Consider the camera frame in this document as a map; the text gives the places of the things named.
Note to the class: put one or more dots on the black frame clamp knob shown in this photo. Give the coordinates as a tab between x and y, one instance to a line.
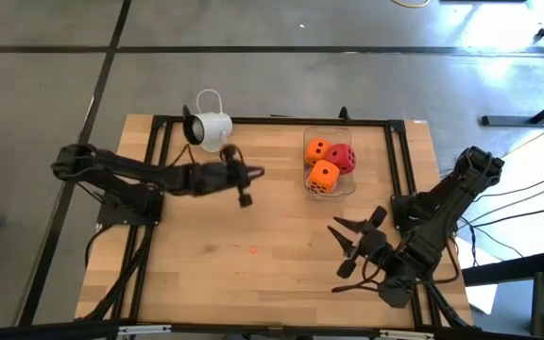
186	112
344	113

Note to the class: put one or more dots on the clear plastic bin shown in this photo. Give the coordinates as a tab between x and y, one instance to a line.
345	134

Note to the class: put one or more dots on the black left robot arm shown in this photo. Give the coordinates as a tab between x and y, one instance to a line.
125	170

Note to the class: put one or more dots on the small red die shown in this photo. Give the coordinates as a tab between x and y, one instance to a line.
253	249

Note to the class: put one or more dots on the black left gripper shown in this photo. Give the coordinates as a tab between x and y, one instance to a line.
220	177

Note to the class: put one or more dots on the red foam die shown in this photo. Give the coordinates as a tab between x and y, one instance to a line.
345	163

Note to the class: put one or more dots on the orange foam die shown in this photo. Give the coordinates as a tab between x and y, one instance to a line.
321	181
313	148

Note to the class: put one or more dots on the silver aluminium bracket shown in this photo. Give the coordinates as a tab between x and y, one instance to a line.
144	329
406	334

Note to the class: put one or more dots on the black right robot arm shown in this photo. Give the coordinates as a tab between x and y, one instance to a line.
442	212

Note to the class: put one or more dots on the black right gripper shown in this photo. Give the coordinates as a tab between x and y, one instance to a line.
373	248

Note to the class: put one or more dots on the black aluminium rig frame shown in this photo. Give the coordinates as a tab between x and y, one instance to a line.
272	121

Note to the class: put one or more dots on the grey desk with black legs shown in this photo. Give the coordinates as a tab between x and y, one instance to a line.
527	120

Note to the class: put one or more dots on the white mug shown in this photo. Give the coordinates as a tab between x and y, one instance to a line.
213	132

